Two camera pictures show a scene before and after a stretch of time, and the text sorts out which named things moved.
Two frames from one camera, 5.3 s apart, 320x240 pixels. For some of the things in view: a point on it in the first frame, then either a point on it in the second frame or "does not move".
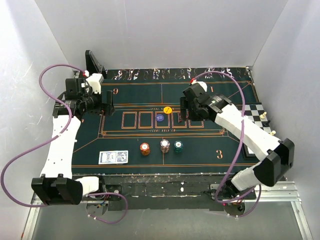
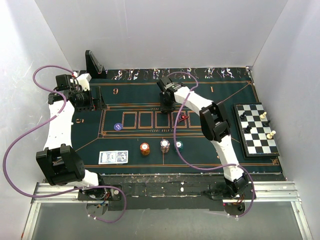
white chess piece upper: (262, 116) does not move
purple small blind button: (159, 117) to (117, 126)
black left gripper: (110, 109) to (94, 104)
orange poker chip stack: (145, 149) does not move
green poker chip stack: (178, 146) does not move
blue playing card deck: (113, 157) does not move
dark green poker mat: (147, 133) does not move
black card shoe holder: (93, 65) does not move
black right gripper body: (193, 114) to (165, 105)
